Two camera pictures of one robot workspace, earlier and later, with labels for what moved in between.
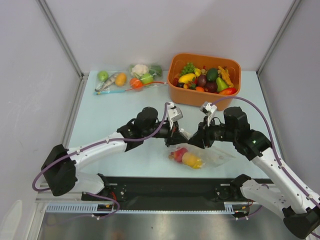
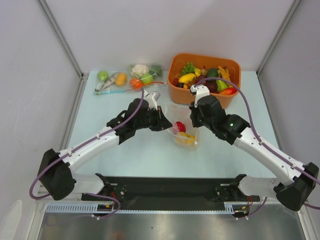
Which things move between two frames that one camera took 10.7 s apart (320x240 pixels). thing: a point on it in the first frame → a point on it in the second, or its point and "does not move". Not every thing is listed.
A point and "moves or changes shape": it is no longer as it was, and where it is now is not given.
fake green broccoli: (155, 70) does not move
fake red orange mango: (228, 91) does not move
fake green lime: (147, 78) does not move
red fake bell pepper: (177, 154) → (182, 128)
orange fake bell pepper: (188, 159) moves or changes shape
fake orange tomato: (136, 83) does not move
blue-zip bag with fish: (111, 81) does not move
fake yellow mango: (186, 77) does not move
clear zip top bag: (197, 157) moves or changes shape
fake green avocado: (212, 74) does not move
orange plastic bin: (189, 97) does not move
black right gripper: (204, 133) → (197, 116)
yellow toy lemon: (192, 160) moves or changes shape
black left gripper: (174, 136) → (158, 114)
